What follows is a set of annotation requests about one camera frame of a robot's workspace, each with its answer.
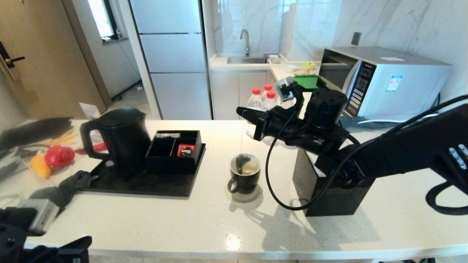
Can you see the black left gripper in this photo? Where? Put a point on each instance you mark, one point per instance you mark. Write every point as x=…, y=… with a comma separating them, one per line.
x=58, y=252

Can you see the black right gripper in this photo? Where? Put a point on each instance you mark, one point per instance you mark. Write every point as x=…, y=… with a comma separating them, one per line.
x=281, y=126

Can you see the dark tea bag with tag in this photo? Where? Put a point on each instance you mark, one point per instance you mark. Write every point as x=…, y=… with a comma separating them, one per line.
x=242, y=162

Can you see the black electric kettle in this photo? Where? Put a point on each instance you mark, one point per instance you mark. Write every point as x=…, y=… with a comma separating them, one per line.
x=124, y=142

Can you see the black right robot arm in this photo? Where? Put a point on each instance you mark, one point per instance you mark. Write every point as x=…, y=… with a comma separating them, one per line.
x=402, y=146

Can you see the clear water bottle red cap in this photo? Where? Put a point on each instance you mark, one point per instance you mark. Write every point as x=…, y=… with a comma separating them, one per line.
x=268, y=88
x=255, y=100
x=270, y=102

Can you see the white sink cabinet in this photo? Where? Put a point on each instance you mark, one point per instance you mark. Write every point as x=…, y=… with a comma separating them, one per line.
x=237, y=95

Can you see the steel kitchen sink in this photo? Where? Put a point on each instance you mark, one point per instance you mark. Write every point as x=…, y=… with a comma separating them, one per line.
x=246, y=60

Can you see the white bowl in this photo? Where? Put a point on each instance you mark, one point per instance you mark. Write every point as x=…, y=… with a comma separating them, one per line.
x=290, y=68

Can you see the dark grey cloth sleeve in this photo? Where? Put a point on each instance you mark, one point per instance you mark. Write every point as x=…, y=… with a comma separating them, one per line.
x=62, y=190

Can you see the white plate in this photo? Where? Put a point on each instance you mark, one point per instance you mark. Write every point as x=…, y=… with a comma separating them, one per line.
x=301, y=72

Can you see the green cutting board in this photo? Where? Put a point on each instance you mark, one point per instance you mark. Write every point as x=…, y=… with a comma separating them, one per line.
x=309, y=81

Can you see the black mug white inside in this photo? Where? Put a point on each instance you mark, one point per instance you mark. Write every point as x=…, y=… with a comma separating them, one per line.
x=244, y=184

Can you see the red sachet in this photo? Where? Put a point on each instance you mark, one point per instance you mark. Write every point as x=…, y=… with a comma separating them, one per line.
x=185, y=150

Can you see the chrome kitchen faucet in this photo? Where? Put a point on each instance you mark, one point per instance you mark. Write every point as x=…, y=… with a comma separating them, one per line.
x=245, y=40

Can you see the yellow kitchen item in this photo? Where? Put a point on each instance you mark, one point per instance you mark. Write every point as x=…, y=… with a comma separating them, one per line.
x=309, y=65

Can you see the round translucent coaster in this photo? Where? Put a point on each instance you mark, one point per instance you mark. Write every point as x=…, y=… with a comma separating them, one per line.
x=252, y=198

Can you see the white sachet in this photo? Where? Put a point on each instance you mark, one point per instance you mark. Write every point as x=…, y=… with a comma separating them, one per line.
x=168, y=135

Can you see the orange toy fruit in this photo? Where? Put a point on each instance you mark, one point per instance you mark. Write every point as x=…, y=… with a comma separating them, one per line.
x=40, y=166

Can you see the black compartment organizer box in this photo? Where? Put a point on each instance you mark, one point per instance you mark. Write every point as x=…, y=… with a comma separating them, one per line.
x=162, y=148

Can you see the red round toy fruit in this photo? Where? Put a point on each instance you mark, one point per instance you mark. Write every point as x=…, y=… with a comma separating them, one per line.
x=60, y=156

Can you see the silver three-door fridge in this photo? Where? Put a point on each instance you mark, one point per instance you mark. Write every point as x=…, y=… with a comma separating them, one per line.
x=172, y=54

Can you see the black tissue box white lid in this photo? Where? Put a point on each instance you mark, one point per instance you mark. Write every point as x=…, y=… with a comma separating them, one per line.
x=318, y=197

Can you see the black rectangular tray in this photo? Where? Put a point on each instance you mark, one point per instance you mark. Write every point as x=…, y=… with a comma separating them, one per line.
x=146, y=186

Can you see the orange stick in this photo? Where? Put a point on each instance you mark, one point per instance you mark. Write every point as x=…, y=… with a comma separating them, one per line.
x=65, y=138

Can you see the white paper leaflet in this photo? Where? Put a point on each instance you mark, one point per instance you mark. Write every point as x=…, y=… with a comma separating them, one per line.
x=89, y=110

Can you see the silver microwave oven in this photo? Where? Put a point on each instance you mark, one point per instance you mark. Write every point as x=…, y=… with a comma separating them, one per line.
x=402, y=80

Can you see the brown wooden door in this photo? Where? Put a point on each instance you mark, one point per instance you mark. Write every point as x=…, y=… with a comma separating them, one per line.
x=44, y=54

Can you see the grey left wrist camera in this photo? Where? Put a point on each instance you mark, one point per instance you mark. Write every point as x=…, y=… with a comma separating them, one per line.
x=38, y=215

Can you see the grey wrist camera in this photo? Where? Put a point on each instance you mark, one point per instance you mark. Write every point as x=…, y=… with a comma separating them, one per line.
x=287, y=89
x=38, y=215

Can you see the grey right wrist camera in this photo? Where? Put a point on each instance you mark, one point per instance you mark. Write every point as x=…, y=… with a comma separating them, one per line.
x=287, y=89

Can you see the grey wall socket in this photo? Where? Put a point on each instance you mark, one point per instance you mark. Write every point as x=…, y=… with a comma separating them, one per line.
x=356, y=38

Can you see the window with dark frame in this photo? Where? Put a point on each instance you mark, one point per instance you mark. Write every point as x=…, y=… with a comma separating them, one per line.
x=100, y=18

